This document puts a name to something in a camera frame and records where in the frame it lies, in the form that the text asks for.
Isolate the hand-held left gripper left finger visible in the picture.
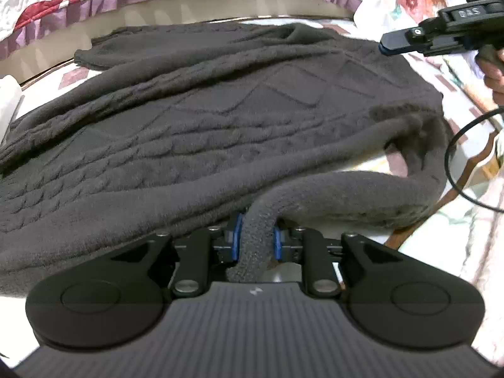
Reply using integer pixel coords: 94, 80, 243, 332
110, 213, 241, 298

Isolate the person's right hand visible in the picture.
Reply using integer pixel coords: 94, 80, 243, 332
474, 49, 504, 107

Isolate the checked white brown bed sheet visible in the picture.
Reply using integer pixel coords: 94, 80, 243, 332
16, 14, 497, 276

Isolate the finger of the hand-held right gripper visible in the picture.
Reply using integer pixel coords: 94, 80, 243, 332
380, 26, 429, 56

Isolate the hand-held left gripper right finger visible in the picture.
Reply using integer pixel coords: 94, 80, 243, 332
273, 225, 402, 298

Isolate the dark grey knit sweater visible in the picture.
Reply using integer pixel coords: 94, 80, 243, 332
0, 21, 457, 284

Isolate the black cable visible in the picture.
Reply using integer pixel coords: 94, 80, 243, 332
445, 106, 504, 213

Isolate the beige mattress side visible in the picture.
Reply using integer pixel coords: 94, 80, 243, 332
0, 0, 355, 87

